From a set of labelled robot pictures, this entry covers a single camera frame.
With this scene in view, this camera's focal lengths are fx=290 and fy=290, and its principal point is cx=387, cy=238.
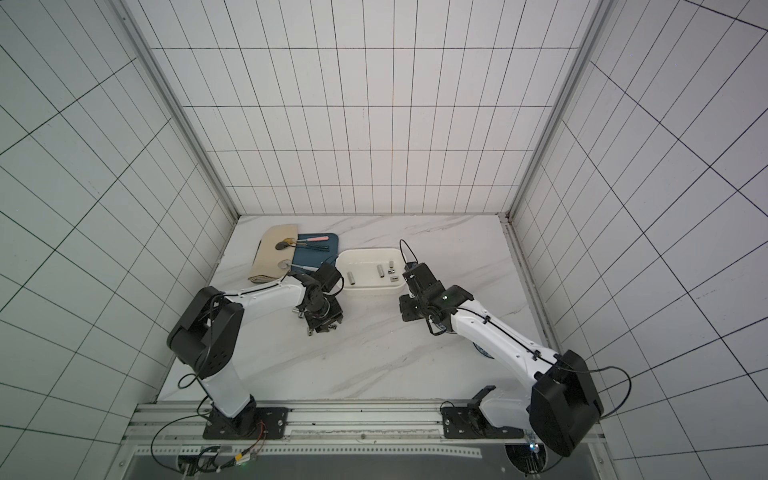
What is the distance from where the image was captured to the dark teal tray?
3.50 feet

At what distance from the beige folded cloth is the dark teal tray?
0.07 ft

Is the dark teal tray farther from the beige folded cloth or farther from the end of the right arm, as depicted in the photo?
the end of the right arm

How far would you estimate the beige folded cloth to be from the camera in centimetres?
102
